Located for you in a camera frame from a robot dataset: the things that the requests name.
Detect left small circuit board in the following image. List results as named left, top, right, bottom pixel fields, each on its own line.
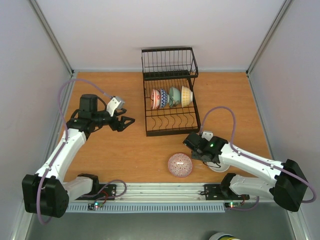
left=87, top=202, right=104, bottom=211

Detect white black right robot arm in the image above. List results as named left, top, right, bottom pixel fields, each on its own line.
left=183, top=132, right=308, bottom=212

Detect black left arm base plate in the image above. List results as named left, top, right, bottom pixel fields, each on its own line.
left=76, top=184, right=117, bottom=201

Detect white yellow round container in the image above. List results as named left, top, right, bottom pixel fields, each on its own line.
left=209, top=232, right=240, bottom=240

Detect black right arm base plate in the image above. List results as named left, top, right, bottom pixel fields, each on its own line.
left=200, top=183, right=250, bottom=201

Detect grey slotted cable duct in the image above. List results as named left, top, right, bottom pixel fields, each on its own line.
left=66, top=202, right=225, bottom=214

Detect aluminium front frame rail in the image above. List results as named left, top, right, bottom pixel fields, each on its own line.
left=62, top=175, right=285, bottom=202

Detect red floral pattern bowl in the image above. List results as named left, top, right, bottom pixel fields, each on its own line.
left=150, top=89, right=161, bottom=110

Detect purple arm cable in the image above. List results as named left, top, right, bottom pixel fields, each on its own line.
left=36, top=78, right=128, bottom=225
left=199, top=106, right=317, bottom=211

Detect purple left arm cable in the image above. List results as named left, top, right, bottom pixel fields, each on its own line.
left=36, top=78, right=128, bottom=225

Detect small circuit board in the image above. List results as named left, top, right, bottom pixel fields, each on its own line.
left=224, top=201, right=243, bottom=209
left=87, top=202, right=104, bottom=211

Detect pink circle pattern bowl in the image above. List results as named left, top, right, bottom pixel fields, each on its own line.
left=167, top=153, right=193, bottom=178

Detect white ceramic bowl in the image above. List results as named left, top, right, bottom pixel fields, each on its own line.
left=207, top=164, right=230, bottom=173

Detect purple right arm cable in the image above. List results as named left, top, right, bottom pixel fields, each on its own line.
left=199, top=106, right=317, bottom=211

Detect black wire dish rack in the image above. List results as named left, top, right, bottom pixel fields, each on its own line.
left=141, top=46, right=201, bottom=137

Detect sun pattern ceramic bowl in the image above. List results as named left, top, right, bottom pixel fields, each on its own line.
left=181, top=86, right=193, bottom=108

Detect right small circuit board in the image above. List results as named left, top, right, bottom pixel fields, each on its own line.
left=224, top=201, right=243, bottom=209

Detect mint green ceramic bowl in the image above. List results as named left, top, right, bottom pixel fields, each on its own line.
left=169, top=86, right=181, bottom=108

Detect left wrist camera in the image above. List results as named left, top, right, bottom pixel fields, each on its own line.
left=106, top=96, right=125, bottom=117

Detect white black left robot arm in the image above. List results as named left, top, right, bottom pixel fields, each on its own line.
left=22, top=94, right=135, bottom=218

